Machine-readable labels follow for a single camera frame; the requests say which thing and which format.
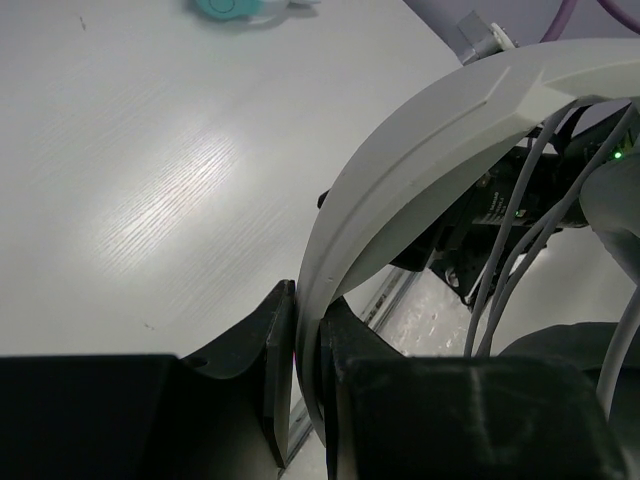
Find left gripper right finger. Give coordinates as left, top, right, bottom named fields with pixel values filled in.
left=317, top=298, right=400, bottom=479

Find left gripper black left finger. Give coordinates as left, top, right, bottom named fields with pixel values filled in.
left=182, top=280, right=295, bottom=469

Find white grey headphones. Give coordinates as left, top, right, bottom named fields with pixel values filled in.
left=295, top=38, right=639, bottom=432

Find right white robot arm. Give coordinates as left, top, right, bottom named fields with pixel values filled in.
left=390, top=106, right=626, bottom=308

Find teal white headphones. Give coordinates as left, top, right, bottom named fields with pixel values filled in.
left=184, top=0, right=320, bottom=25

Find white foil tape strip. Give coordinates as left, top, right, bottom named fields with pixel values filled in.
left=379, top=270, right=471, bottom=357

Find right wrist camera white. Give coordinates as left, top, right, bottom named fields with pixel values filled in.
left=454, top=11, right=517, bottom=65

